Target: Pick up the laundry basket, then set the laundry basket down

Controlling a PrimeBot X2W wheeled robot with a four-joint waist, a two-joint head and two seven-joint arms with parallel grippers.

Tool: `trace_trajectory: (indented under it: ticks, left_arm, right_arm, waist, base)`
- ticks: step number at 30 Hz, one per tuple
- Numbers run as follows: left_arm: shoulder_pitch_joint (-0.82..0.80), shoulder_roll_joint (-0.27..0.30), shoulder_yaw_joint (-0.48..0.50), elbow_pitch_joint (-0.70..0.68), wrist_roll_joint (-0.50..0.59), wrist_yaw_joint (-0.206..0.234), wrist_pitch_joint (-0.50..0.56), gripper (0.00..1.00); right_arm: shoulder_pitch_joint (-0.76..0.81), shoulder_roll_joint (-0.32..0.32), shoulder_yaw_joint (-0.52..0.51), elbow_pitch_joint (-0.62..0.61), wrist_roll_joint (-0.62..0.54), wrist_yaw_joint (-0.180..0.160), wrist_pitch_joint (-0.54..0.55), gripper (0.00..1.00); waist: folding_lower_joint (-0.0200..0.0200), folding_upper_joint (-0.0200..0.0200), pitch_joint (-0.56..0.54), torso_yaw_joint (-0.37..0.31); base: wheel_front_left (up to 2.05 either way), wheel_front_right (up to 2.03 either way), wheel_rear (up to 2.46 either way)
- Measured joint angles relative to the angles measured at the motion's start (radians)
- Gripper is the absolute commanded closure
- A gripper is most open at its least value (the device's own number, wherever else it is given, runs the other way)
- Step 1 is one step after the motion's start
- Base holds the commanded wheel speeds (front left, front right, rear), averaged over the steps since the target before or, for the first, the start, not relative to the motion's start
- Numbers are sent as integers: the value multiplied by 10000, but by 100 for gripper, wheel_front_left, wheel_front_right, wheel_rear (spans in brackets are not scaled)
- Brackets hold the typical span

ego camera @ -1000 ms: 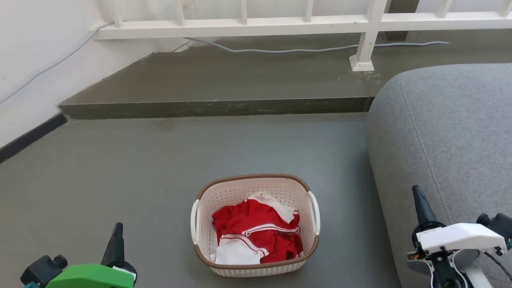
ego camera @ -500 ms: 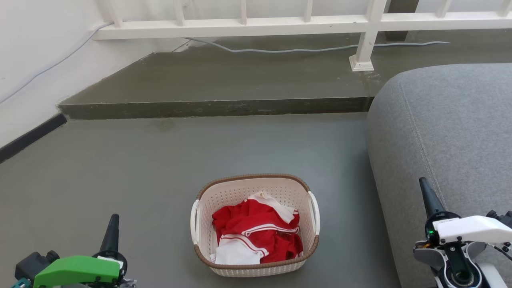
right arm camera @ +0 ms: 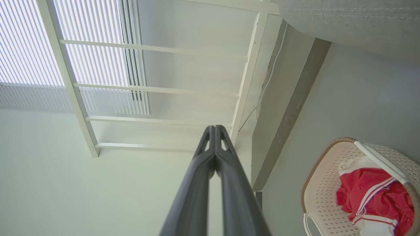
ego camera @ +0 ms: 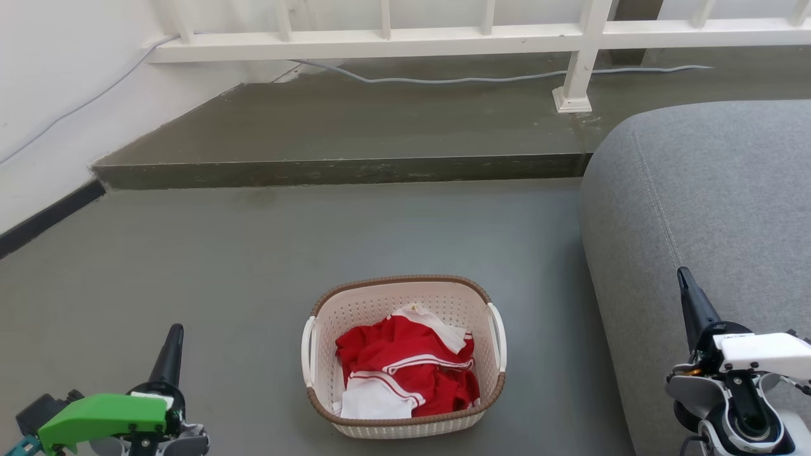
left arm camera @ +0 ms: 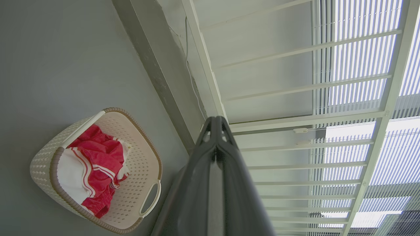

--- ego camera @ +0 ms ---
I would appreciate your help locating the black baseboard strip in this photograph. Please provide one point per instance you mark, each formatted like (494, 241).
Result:
(44, 218)

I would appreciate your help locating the raised concrete step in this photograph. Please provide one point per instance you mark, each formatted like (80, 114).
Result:
(348, 126)

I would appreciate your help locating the cream laundry basket brown rim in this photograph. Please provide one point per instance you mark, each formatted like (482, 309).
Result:
(374, 303)

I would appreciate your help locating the dark brown post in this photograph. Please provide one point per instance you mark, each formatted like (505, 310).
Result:
(633, 28)

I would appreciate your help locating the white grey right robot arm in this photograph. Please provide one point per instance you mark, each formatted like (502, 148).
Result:
(747, 411)

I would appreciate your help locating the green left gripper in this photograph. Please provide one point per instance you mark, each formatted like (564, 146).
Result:
(101, 413)

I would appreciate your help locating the grey fabric sofa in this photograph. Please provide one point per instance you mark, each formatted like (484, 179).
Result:
(716, 202)

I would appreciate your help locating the white wooden railing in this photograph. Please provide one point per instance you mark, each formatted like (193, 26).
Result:
(380, 43)

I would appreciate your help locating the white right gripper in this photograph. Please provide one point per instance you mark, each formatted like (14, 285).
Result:
(766, 354)

